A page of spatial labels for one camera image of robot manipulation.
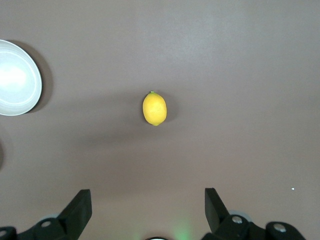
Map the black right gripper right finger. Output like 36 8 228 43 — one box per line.
201 187 267 240

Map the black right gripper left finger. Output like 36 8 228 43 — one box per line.
17 189 93 240

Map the yellow lemon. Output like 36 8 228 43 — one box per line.
142 90 168 127

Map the brown table mat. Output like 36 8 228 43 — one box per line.
0 0 320 240

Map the beige round plate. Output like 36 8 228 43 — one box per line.
0 39 43 117

